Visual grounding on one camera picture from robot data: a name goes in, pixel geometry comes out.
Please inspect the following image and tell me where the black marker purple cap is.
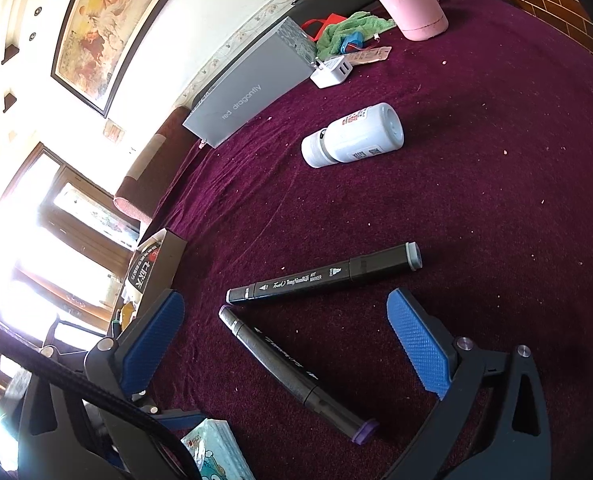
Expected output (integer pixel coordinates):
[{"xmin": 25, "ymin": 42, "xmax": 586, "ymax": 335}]
[{"xmin": 218, "ymin": 305, "xmax": 380, "ymax": 445}]

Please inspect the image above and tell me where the pink thermos bottle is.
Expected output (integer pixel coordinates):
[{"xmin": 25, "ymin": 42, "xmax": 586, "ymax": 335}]
[{"xmin": 345, "ymin": 0, "xmax": 449, "ymax": 41}]

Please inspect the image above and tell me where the black marker grey cap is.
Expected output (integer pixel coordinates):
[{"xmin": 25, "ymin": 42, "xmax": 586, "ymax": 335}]
[{"xmin": 225, "ymin": 241, "xmax": 422, "ymax": 306}]

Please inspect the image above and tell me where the white pill bottle grey neck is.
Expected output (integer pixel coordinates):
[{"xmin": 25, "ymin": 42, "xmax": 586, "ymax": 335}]
[{"xmin": 301, "ymin": 102, "xmax": 404, "ymax": 168}]

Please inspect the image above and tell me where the red bag handle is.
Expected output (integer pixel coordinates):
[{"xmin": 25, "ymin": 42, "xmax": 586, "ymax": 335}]
[{"xmin": 301, "ymin": 12, "xmax": 344, "ymax": 41}]

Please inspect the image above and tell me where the white usb charger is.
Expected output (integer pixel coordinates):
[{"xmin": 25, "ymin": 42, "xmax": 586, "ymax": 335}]
[{"xmin": 309, "ymin": 56, "xmax": 353, "ymax": 89}]

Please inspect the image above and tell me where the green cloth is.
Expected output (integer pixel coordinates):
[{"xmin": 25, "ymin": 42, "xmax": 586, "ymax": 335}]
[{"xmin": 315, "ymin": 10, "xmax": 396, "ymax": 60}]

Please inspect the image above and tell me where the grey rectangular box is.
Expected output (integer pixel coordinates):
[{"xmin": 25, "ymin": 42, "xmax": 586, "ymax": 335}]
[{"xmin": 182, "ymin": 16, "xmax": 319, "ymax": 149}]

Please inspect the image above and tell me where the pink patterned sachet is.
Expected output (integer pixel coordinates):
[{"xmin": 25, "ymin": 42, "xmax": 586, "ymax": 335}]
[{"xmin": 349, "ymin": 45, "xmax": 393, "ymax": 66}]

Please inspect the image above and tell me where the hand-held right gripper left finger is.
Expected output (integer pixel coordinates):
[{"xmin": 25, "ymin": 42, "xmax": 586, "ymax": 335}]
[{"xmin": 16, "ymin": 289, "xmax": 210, "ymax": 480}]

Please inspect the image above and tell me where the light blue tissue pack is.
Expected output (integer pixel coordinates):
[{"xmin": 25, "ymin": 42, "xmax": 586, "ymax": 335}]
[{"xmin": 180, "ymin": 417, "xmax": 256, "ymax": 480}]

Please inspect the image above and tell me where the wooden framed window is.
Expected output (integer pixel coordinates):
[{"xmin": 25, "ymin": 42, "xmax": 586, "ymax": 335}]
[{"xmin": 0, "ymin": 142, "xmax": 144, "ymax": 401}]

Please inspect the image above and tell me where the framed painting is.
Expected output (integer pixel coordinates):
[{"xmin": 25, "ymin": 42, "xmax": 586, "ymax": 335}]
[{"xmin": 50, "ymin": 0, "xmax": 202, "ymax": 119}]

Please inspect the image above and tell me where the black braided cable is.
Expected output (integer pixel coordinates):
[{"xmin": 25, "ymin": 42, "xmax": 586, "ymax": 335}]
[{"xmin": 0, "ymin": 312, "xmax": 202, "ymax": 480}]

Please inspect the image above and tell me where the small blue object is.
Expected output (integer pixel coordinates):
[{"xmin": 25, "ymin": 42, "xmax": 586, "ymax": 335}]
[{"xmin": 340, "ymin": 31, "xmax": 364, "ymax": 55}]

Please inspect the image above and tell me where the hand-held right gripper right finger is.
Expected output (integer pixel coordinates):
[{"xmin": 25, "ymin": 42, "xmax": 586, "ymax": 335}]
[{"xmin": 376, "ymin": 287, "xmax": 552, "ymax": 480}]

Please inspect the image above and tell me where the black snack packet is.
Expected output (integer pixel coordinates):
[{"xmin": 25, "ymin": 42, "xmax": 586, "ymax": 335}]
[{"xmin": 125, "ymin": 242, "xmax": 163, "ymax": 293}]

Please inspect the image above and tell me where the wooden brick pattern headboard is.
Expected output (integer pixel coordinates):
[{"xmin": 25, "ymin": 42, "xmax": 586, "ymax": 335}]
[{"xmin": 449, "ymin": 0, "xmax": 593, "ymax": 73}]

